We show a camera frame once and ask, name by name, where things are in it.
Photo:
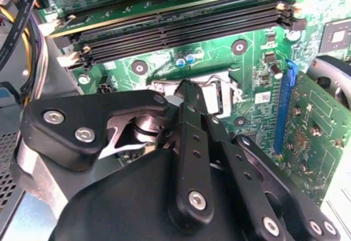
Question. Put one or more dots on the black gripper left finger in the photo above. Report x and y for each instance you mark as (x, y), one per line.
(82, 120)

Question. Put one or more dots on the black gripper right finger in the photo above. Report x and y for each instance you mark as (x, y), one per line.
(246, 175)

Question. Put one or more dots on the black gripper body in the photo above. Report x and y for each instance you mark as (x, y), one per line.
(123, 205)

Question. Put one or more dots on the silver CPU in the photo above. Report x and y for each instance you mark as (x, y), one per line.
(211, 98)

